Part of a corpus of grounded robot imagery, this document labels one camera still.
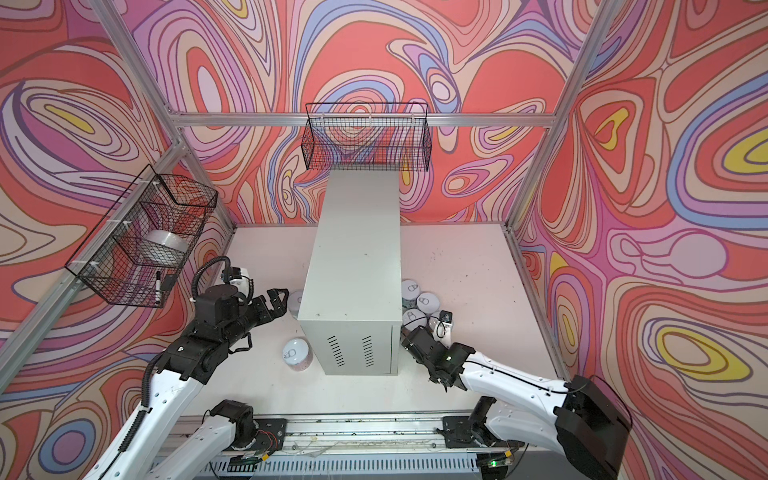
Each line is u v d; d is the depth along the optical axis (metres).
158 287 0.72
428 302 0.91
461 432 0.73
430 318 0.88
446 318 0.74
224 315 0.54
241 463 0.72
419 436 0.75
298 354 0.82
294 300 0.69
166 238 0.74
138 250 0.70
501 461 0.71
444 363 0.60
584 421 0.40
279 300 0.67
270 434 0.72
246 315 0.63
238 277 0.65
